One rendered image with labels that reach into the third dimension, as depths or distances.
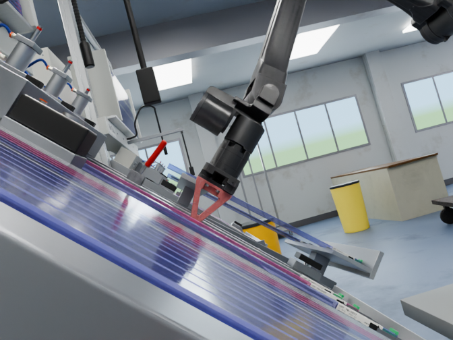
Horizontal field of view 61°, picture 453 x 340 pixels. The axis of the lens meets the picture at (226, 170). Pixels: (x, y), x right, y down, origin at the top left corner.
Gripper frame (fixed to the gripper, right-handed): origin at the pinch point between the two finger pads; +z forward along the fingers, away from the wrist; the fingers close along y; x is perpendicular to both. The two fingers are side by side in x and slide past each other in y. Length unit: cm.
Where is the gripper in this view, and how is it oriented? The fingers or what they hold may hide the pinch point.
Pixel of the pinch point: (195, 218)
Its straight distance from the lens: 67.5
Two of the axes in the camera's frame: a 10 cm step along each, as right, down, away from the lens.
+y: 0.6, -0.7, -10.0
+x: 8.6, 5.0, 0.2
